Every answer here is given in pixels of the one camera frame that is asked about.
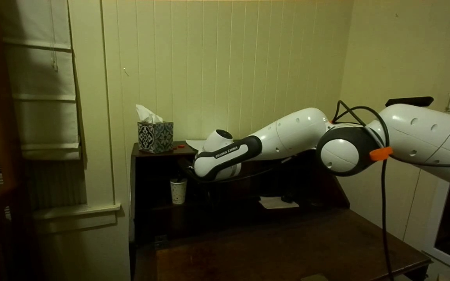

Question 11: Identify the white paper cup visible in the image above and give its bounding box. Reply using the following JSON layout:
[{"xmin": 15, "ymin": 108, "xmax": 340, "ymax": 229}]
[{"xmin": 168, "ymin": 178, "xmax": 189, "ymax": 206}]

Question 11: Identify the black white patterned tissue box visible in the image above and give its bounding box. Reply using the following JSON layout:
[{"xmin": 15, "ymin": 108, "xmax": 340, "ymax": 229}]
[{"xmin": 136, "ymin": 120, "xmax": 175, "ymax": 154}]

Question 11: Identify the folded white paper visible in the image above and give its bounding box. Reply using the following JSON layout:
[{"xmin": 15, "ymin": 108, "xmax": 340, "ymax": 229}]
[{"xmin": 258, "ymin": 195, "xmax": 300, "ymax": 211}]

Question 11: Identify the white tissue sheet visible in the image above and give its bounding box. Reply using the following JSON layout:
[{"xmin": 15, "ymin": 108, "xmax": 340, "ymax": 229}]
[{"xmin": 134, "ymin": 103, "xmax": 164, "ymax": 125}]

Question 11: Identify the dark wooden secretary desk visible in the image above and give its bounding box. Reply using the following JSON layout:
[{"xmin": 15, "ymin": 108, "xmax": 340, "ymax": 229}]
[{"xmin": 128, "ymin": 139, "xmax": 434, "ymax": 281}]

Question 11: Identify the black flat device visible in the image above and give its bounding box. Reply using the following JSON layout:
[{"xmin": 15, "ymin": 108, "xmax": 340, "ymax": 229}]
[{"xmin": 384, "ymin": 95, "xmax": 436, "ymax": 109}]

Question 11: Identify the white window blind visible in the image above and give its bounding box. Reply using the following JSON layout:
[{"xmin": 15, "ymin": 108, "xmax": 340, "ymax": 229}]
[{"xmin": 0, "ymin": 0, "xmax": 89, "ymax": 162}]

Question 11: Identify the orange cable clip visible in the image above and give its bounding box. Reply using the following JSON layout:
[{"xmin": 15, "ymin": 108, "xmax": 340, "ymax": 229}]
[{"xmin": 368, "ymin": 145, "xmax": 395, "ymax": 164}]

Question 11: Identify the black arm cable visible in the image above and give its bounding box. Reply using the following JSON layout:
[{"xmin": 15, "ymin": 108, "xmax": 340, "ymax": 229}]
[{"xmin": 331, "ymin": 100, "xmax": 397, "ymax": 281}]

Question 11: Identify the brown wooden post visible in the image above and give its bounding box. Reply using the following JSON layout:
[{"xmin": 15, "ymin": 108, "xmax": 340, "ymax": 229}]
[{"xmin": 0, "ymin": 0, "xmax": 31, "ymax": 281}]

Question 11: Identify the white door frame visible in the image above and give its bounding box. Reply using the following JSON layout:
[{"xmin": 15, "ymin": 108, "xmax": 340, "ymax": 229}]
[{"xmin": 423, "ymin": 29, "xmax": 450, "ymax": 279}]

